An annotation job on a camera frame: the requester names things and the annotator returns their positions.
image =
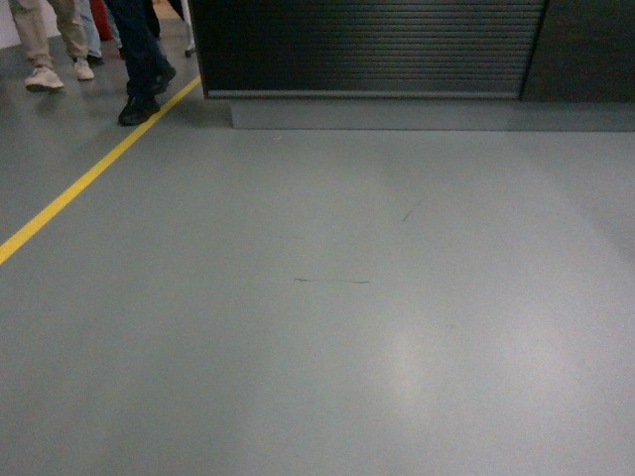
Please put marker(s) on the person in dark trousers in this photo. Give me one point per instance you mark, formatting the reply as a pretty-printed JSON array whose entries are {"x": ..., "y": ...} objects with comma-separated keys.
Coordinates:
[{"x": 149, "y": 71}]

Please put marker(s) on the person in light jeans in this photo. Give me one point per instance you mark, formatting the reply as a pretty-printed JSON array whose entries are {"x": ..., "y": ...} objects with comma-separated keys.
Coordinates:
[{"x": 94, "y": 53}]

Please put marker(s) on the black checkout counter cabinet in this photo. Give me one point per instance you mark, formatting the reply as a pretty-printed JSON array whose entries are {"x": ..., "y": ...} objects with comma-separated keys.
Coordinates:
[{"x": 419, "y": 65}]

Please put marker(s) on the red box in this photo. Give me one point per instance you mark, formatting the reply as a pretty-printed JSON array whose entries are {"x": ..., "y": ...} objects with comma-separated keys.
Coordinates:
[{"x": 100, "y": 19}]

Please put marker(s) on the person in beige trousers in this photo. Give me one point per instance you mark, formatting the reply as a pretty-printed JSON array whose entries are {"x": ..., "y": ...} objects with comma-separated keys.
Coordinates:
[{"x": 28, "y": 20}]

